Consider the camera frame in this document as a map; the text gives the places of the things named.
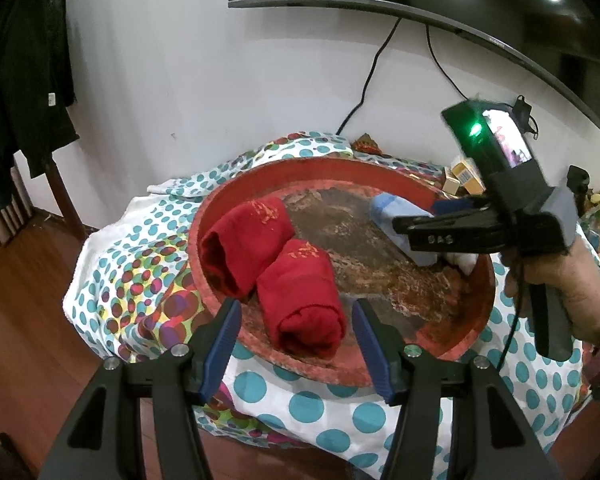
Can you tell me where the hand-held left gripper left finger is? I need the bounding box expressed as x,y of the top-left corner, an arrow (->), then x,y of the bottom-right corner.
39,297 -> 242,480

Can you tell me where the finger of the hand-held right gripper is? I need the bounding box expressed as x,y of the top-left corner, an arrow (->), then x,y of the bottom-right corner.
391,210 -> 503,254
432,197 -> 491,216

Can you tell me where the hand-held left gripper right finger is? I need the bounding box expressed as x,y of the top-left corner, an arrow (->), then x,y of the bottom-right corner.
351,298 -> 563,480

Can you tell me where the blue towel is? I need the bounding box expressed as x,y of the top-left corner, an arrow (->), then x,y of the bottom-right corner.
369,192 -> 443,267

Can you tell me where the red round tray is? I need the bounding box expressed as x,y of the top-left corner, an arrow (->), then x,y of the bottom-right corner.
186,156 -> 497,387

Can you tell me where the red towel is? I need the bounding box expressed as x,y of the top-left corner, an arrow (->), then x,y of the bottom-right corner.
200,197 -> 296,303
256,238 -> 348,361

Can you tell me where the person's right hand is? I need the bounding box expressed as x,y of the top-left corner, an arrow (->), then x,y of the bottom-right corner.
501,247 -> 600,346

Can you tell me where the polka dot tablecloth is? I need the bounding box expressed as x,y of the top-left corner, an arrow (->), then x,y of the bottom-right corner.
62,131 -> 600,463

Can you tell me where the black power adapter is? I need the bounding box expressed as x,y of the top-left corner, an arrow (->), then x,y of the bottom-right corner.
514,95 -> 534,127

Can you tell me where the red snack packet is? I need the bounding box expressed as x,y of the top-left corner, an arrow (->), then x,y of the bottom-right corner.
352,132 -> 381,156

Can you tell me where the wooden chair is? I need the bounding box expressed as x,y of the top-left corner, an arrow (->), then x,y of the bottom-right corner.
0,152 -> 88,261

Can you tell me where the dark hanging jacket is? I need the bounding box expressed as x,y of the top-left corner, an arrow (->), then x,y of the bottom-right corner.
0,0 -> 81,213

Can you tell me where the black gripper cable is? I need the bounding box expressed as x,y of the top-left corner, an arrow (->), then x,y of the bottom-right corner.
494,260 -> 526,376

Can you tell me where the black curved wall cable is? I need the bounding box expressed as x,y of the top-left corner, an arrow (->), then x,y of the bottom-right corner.
425,24 -> 476,103

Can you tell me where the black television cable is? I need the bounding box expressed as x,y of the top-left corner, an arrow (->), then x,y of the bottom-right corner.
336,16 -> 401,135

